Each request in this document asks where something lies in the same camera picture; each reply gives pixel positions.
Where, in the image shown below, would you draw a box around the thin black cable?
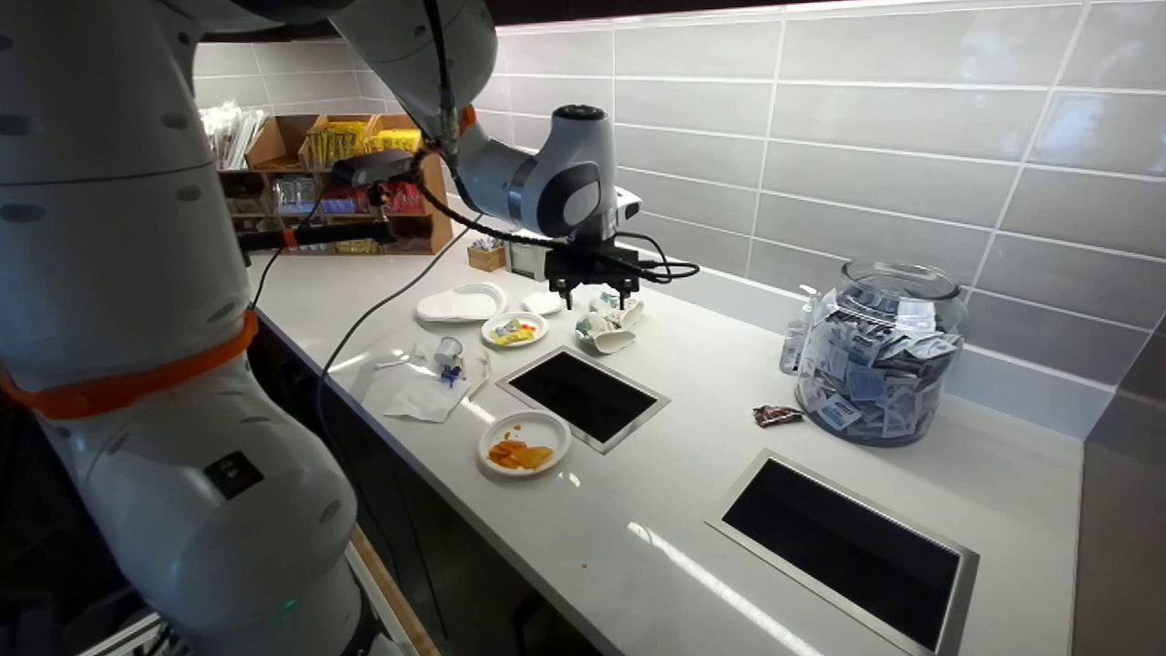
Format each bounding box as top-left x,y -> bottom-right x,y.
316,223 -> 478,405

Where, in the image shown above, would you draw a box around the white round plate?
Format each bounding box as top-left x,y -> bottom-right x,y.
472,407 -> 574,481

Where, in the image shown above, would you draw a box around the wooden condiment organizer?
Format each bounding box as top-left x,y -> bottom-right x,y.
214,108 -> 455,258

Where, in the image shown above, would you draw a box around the small dark snack wrapper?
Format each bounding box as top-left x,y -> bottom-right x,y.
749,401 -> 804,429

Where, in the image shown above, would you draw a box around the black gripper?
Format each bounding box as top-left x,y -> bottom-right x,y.
544,237 -> 646,310

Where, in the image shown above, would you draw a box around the small plate with yellow food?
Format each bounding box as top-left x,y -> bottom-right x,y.
478,308 -> 549,355

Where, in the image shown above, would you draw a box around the patterned paper cup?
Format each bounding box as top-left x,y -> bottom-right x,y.
572,317 -> 639,362
580,294 -> 650,334

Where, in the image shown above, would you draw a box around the small cardboard box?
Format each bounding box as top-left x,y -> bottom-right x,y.
463,237 -> 509,272

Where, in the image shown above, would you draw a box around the orange Doritos chips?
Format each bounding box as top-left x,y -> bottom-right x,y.
484,435 -> 559,475

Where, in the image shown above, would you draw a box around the clear plastic bag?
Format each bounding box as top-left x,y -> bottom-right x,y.
345,342 -> 469,427

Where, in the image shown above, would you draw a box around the white crumpled bag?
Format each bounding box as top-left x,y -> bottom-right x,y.
198,100 -> 265,175

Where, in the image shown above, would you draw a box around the small white box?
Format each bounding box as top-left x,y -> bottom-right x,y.
501,234 -> 559,286

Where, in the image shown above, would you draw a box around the small clear sanitizer bottle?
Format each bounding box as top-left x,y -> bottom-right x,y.
775,286 -> 820,381

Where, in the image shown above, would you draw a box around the glass jar of packets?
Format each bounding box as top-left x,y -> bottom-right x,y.
793,254 -> 973,449

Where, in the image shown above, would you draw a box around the wooden edged furniture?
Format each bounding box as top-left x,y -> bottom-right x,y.
344,524 -> 440,656

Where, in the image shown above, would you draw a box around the thick black gripper cable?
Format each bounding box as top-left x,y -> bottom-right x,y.
413,180 -> 703,291

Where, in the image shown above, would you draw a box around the white oval plate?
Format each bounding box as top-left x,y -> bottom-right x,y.
413,281 -> 505,327

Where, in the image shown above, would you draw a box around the small white dish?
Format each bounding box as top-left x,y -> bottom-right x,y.
520,288 -> 570,322

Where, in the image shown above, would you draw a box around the small clear blue item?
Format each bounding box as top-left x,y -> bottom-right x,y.
431,331 -> 469,385

